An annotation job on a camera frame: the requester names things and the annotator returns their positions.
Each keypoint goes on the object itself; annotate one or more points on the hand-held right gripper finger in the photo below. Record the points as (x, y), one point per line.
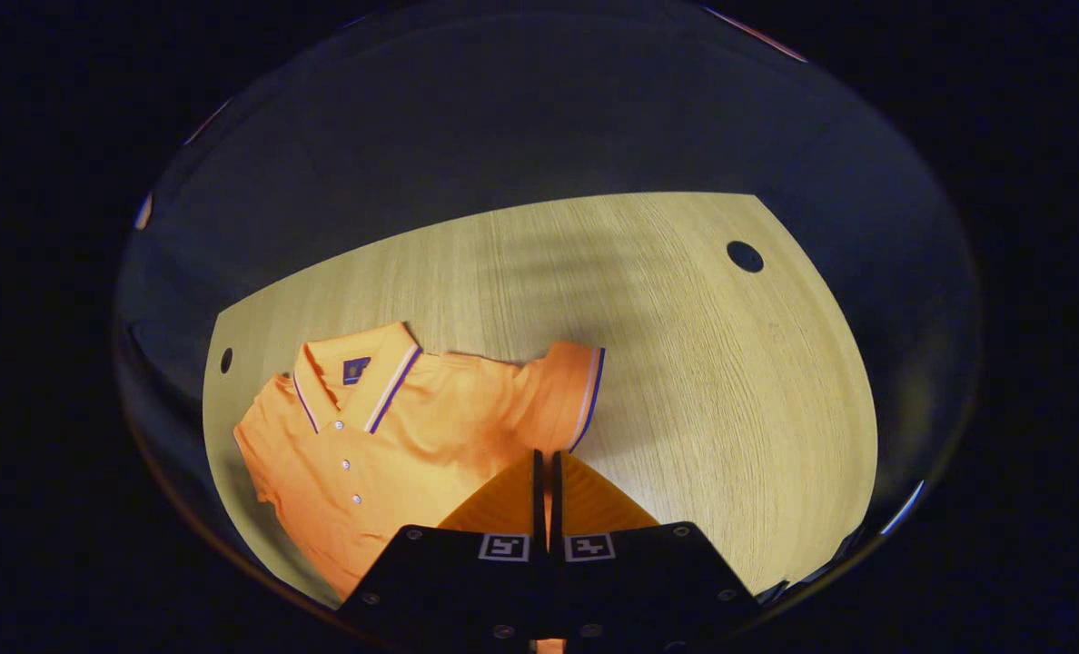
(558, 509)
(539, 509)

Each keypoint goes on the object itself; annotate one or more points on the orange T-shirt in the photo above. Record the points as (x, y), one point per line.
(430, 427)

